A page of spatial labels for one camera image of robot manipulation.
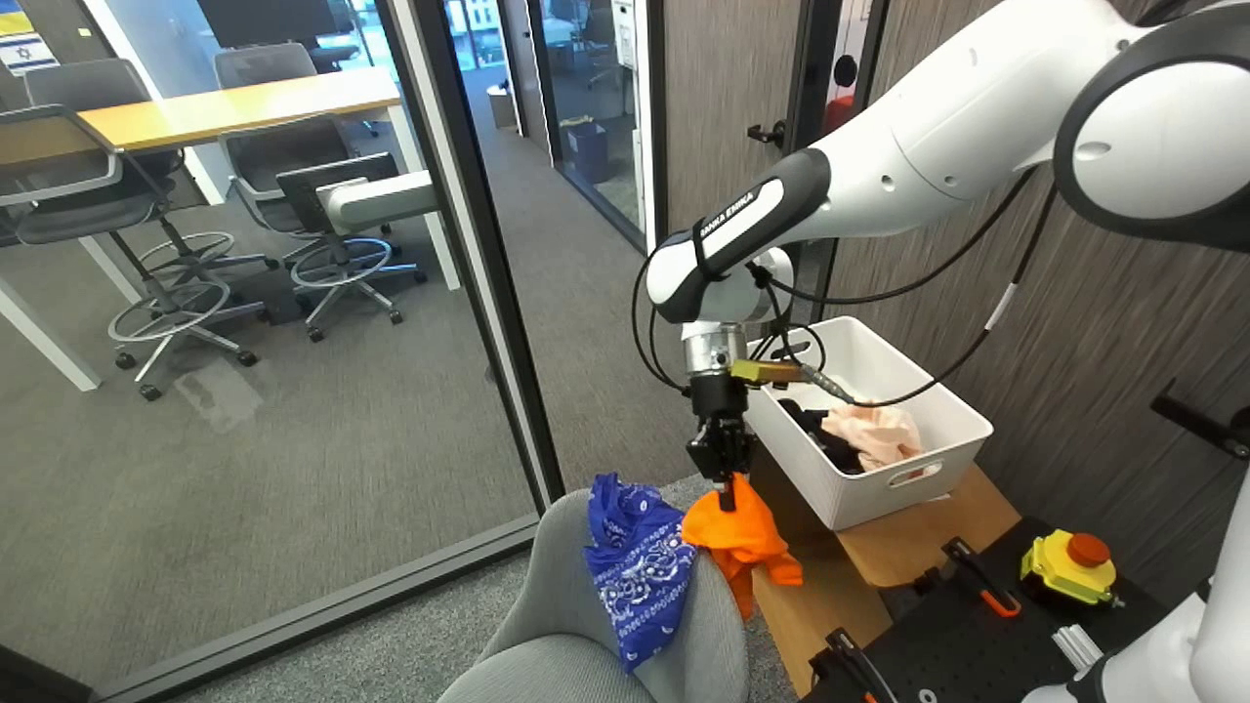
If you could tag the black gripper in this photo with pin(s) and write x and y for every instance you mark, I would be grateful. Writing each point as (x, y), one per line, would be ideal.
(715, 407)

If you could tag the orange clothing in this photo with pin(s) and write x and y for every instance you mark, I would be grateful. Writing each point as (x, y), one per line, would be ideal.
(743, 540)

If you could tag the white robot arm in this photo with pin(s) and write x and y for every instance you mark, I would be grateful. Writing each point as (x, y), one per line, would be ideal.
(937, 129)

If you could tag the black clothing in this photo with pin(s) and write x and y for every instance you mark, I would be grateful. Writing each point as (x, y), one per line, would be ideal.
(835, 450)

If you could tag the pale pink clothing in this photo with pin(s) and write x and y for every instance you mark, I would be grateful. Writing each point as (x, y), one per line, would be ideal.
(880, 433)

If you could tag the white plastic basket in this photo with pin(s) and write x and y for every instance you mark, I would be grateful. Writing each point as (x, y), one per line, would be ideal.
(900, 492)

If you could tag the grey shell chair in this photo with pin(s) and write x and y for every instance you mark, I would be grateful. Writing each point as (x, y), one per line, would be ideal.
(547, 626)

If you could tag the grey office chair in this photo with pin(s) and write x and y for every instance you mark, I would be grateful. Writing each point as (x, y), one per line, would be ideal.
(275, 159)
(81, 207)

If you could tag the dark office chair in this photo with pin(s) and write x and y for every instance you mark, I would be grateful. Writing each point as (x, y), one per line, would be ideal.
(280, 26)

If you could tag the blue patterned cloth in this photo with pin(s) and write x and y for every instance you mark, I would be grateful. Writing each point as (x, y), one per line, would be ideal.
(637, 570)

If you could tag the orange and black clamp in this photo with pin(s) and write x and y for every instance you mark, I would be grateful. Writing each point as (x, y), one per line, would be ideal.
(854, 669)
(971, 570)

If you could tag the black perforated board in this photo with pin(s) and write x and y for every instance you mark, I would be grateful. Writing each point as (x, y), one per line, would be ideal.
(963, 648)

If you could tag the yellow emergency stop button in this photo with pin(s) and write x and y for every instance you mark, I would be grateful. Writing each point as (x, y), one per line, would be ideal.
(1061, 566)

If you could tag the dark wooden door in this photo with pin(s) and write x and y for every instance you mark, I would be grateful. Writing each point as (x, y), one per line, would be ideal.
(715, 101)

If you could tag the grey floor plate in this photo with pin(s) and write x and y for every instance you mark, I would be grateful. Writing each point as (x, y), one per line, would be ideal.
(219, 394)

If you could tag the wooden top office table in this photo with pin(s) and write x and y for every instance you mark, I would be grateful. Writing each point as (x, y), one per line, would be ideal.
(237, 110)

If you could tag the wood and green camera bar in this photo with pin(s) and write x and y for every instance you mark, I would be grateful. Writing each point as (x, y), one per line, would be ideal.
(768, 372)

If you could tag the thick black frame post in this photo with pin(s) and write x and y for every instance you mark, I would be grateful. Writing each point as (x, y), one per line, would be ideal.
(470, 258)

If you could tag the red wall device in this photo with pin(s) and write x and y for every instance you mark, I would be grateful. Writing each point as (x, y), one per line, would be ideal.
(841, 91)

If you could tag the black wall bracket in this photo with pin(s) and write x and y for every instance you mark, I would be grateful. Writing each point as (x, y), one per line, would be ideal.
(1195, 418)

